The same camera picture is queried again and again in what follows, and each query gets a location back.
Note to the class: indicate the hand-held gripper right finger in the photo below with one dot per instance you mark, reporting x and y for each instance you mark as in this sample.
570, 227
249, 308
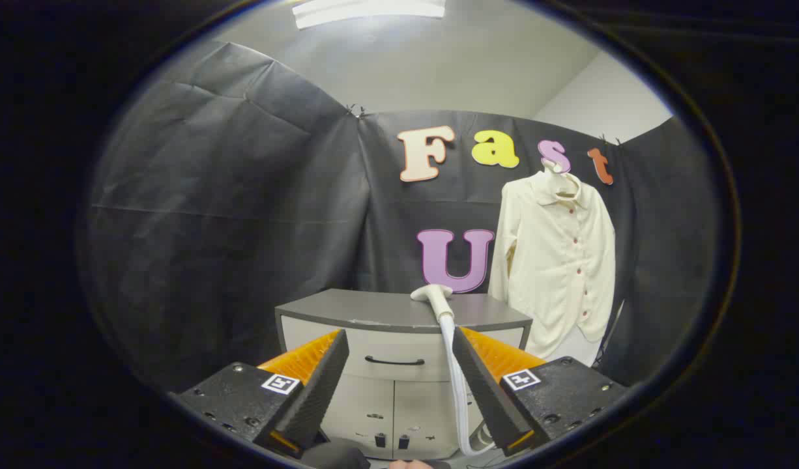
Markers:
484, 384

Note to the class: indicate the ceiling light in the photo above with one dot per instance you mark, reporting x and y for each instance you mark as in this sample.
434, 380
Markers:
367, 10

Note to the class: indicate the black backdrop cloth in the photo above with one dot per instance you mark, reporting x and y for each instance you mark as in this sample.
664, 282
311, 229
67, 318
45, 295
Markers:
243, 228

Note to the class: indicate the black backdrop clip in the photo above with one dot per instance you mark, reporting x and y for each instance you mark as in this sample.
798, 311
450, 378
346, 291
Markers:
357, 112
609, 139

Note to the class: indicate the cream button shirt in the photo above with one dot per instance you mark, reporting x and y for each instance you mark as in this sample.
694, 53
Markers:
556, 273

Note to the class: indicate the white clothes hanger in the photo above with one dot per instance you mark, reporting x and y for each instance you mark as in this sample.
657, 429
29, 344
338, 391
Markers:
556, 170

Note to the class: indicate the white garment steamer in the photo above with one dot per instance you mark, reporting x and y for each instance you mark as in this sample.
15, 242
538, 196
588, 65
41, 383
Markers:
432, 293

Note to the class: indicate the grey cabinet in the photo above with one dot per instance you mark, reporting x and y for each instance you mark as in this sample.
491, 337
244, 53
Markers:
373, 309

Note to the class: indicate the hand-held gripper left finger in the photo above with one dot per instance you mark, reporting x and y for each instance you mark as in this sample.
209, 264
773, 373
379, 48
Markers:
321, 384

